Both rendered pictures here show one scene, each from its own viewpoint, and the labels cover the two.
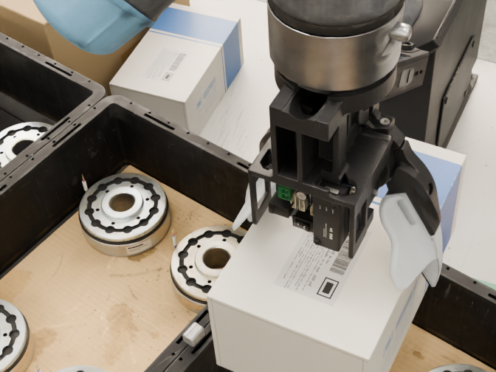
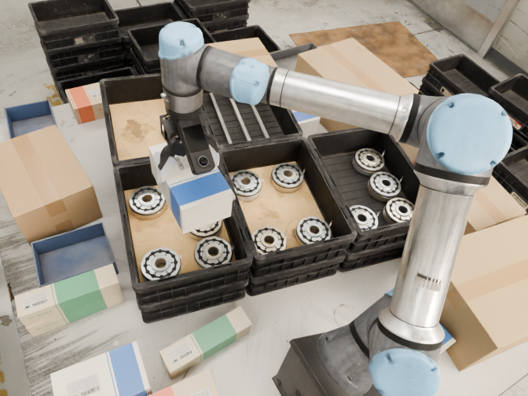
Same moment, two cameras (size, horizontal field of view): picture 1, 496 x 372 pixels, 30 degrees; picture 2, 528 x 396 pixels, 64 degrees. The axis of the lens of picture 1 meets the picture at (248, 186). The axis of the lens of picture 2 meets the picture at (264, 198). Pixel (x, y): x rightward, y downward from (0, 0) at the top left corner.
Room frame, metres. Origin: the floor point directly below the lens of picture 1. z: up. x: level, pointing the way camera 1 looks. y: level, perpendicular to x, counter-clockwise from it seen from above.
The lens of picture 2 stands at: (0.83, -0.57, 1.86)
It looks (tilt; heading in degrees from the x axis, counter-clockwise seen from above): 52 degrees down; 112
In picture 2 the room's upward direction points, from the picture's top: 11 degrees clockwise
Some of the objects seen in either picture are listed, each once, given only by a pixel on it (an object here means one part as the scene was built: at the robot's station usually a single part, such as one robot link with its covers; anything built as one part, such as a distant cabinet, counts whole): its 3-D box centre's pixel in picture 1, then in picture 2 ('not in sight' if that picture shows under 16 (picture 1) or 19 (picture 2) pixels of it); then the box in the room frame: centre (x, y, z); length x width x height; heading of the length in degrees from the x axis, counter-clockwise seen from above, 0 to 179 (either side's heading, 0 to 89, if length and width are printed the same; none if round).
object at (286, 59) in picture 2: not in sight; (300, 64); (0.23, 1.04, 0.73); 0.27 x 0.20 x 0.05; 62
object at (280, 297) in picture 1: (342, 259); (189, 181); (0.43, -0.07, 1.09); 0.20 x 0.12 x 0.09; 150
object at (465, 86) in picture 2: not in sight; (456, 99); (0.95, 1.95, 0.31); 0.40 x 0.30 x 0.34; 150
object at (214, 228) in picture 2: not in sight; (203, 221); (0.43, -0.01, 0.86); 0.10 x 0.10 x 0.01
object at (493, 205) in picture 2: not in sight; (460, 200); (1.07, 0.61, 0.78); 0.30 x 0.22 x 0.16; 144
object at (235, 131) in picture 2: not in sight; (241, 115); (0.28, 0.43, 0.87); 0.40 x 0.30 x 0.11; 139
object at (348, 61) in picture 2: not in sight; (350, 92); (0.52, 0.90, 0.80); 0.40 x 0.30 x 0.20; 154
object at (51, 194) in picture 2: not in sight; (44, 184); (-0.09, -0.13, 0.78); 0.30 x 0.22 x 0.16; 157
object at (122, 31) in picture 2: not in sight; (151, 44); (-0.82, 1.20, 0.31); 0.40 x 0.30 x 0.34; 60
